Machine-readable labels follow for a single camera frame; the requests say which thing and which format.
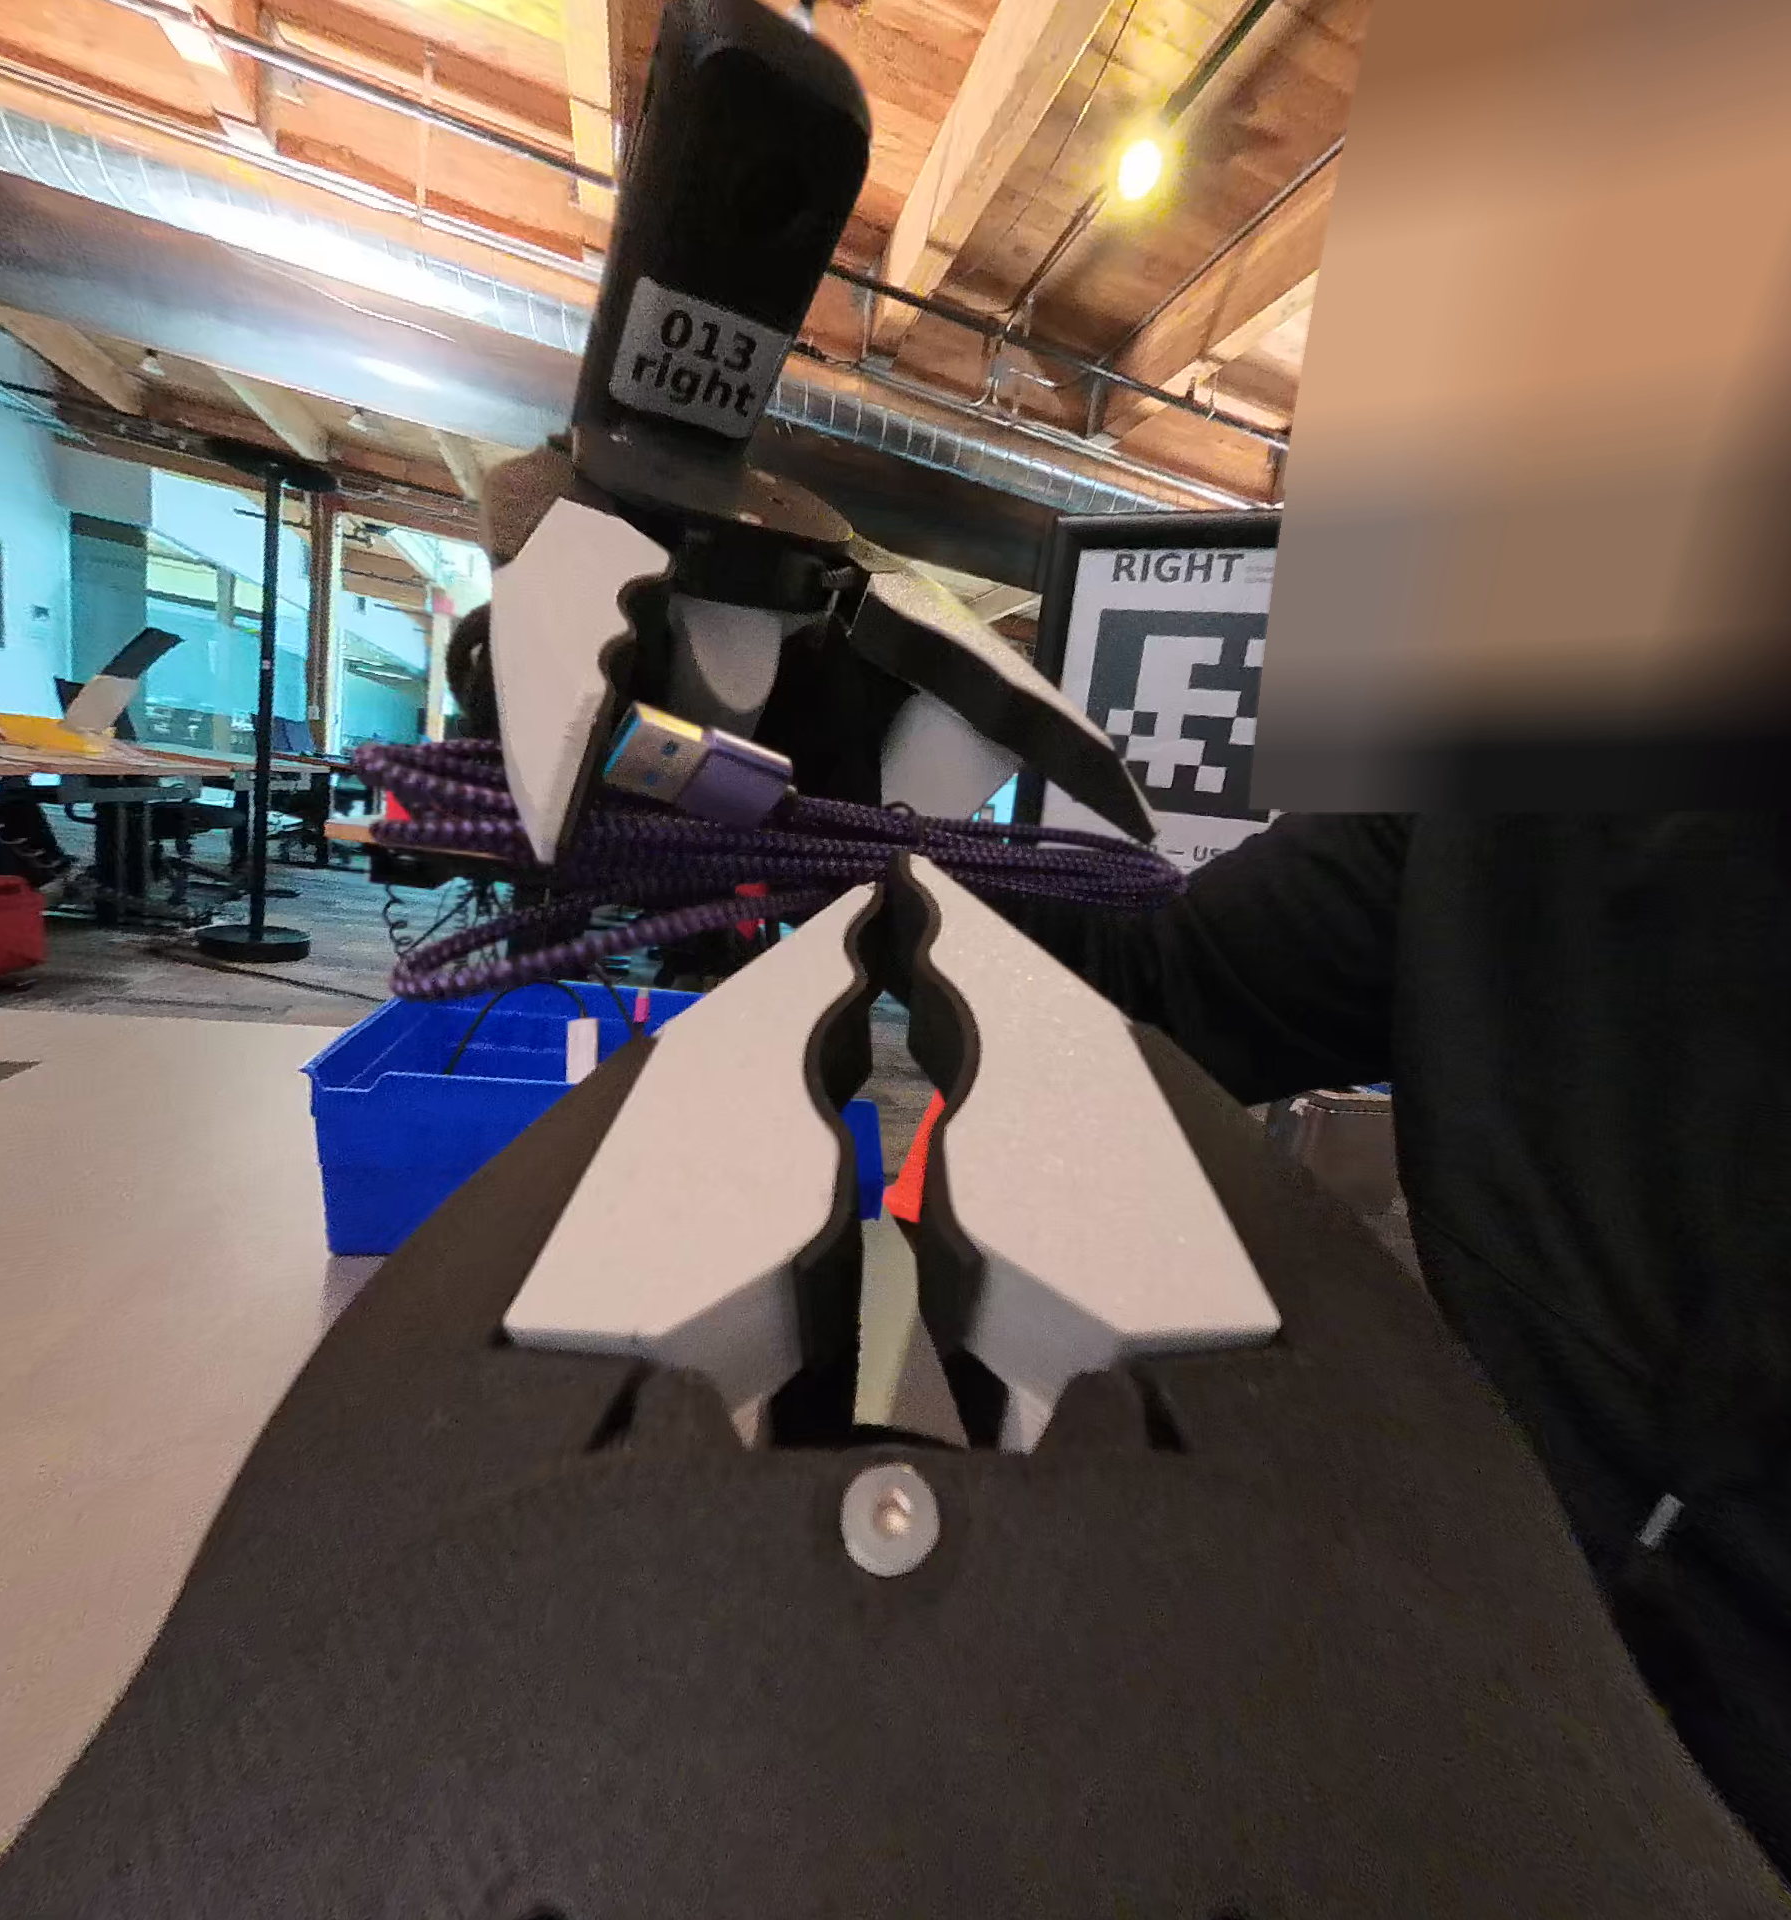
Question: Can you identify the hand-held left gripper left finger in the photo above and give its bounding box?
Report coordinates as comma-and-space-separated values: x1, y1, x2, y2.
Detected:
501, 882, 885, 1451

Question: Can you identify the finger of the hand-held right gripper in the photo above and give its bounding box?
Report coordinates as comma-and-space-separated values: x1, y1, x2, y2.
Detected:
487, 496, 781, 870
849, 574, 1161, 846

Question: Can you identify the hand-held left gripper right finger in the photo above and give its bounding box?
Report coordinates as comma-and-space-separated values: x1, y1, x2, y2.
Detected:
891, 851, 1283, 1453

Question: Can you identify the purple braided usb cable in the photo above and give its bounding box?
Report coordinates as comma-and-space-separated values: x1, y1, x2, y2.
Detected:
351, 701, 1191, 1007

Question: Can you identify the person's right forearm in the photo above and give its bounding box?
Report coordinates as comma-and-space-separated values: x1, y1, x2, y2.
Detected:
969, 810, 1421, 1112

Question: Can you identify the red plastic piece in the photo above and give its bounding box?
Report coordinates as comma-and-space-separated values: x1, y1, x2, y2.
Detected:
883, 1085, 949, 1219

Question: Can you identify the framed printed marker sign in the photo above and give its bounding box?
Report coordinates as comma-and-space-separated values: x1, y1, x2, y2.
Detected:
1033, 509, 1281, 875

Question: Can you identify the blue plastic bin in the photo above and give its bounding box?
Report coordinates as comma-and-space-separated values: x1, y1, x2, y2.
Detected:
301, 982, 885, 1259

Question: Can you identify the black pole stand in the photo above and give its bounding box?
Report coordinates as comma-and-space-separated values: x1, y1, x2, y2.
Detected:
197, 442, 341, 965

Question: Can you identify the long wooden desk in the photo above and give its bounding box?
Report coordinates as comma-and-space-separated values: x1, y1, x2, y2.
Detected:
0, 741, 333, 887

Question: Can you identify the person's black sweater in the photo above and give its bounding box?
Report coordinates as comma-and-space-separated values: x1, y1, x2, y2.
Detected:
1345, 810, 1791, 1920

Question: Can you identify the round silver duct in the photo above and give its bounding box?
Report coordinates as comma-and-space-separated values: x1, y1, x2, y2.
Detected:
767, 365, 1263, 520
0, 82, 597, 323

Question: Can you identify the rectangular silver duct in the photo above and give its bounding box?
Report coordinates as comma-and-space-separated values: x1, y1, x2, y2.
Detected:
0, 163, 597, 438

